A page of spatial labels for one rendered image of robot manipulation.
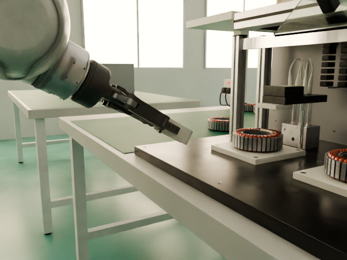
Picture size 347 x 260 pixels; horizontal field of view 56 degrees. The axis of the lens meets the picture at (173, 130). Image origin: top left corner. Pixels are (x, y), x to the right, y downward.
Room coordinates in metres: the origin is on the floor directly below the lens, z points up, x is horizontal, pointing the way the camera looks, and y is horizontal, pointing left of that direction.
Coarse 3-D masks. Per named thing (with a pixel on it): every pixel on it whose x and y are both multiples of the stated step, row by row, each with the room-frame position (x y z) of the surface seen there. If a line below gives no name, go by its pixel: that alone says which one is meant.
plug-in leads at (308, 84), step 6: (294, 60) 0.82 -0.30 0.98; (300, 60) 0.82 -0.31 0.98; (300, 66) 0.79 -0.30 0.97; (306, 66) 0.78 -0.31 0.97; (312, 66) 0.79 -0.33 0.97; (300, 72) 0.82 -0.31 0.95; (306, 72) 0.78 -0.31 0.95; (312, 72) 0.79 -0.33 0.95; (288, 78) 0.81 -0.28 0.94; (300, 78) 0.82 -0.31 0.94; (306, 78) 0.77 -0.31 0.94; (312, 78) 0.79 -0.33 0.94; (288, 84) 0.81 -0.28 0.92; (300, 84) 0.81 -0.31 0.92; (306, 84) 0.77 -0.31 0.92; (306, 90) 0.77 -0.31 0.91
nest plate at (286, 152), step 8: (216, 144) 0.76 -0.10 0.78; (224, 144) 0.76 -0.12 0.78; (224, 152) 0.71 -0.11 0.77; (232, 152) 0.69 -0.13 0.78; (240, 152) 0.68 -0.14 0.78; (248, 152) 0.68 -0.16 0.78; (256, 152) 0.68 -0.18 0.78; (264, 152) 0.68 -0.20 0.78; (272, 152) 0.68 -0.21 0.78; (280, 152) 0.68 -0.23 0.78; (288, 152) 0.68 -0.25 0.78; (296, 152) 0.69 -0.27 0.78; (304, 152) 0.70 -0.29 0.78; (248, 160) 0.64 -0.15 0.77; (256, 160) 0.63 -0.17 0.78; (264, 160) 0.64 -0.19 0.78; (272, 160) 0.65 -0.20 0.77
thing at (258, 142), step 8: (240, 128) 0.76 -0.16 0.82; (248, 128) 0.77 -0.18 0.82; (256, 128) 0.77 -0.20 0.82; (232, 136) 0.73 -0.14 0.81; (240, 136) 0.70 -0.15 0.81; (248, 136) 0.69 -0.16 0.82; (256, 136) 0.68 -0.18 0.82; (264, 136) 0.68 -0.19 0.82; (272, 136) 0.68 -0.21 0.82; (280, 136) 0.69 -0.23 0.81; (232, 144) 0.73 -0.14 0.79; (240, 144) 0.70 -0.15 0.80; (248, 144) 0.68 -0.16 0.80; (256, 144) 0.67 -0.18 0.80; (264, 144) 0.67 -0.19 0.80; (272, 144) 0.68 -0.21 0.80; (280, 144) 0.69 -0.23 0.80
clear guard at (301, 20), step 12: (312, 0) 0.49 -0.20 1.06; (300, 12) 0.49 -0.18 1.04; (312, 12) 0.47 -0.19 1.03; (336, 12) 0.43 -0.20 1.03; (288, 24) 0.49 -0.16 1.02; (300, 24) 0.46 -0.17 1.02; (312, 24) 0.44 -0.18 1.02; (324, 24) 0.43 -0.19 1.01; (336, 24) 0.41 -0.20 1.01; (276, 36) 0.49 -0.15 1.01
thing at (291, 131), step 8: (288, 128) 0.80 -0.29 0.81; (296, 128) 0.78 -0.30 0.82; (304, 128) 0.76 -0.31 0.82; (312, 128) 0.77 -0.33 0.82; (288, 136) 0.80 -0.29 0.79; (296, 136) 0.78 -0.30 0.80; (304, 136) 0.76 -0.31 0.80; (312, 136) 0.77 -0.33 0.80; (288, 144) 0.80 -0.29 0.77; (296, 144) 0.78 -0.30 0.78; (304, 144) 0.76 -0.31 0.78; (312, 144) 0.77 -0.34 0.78
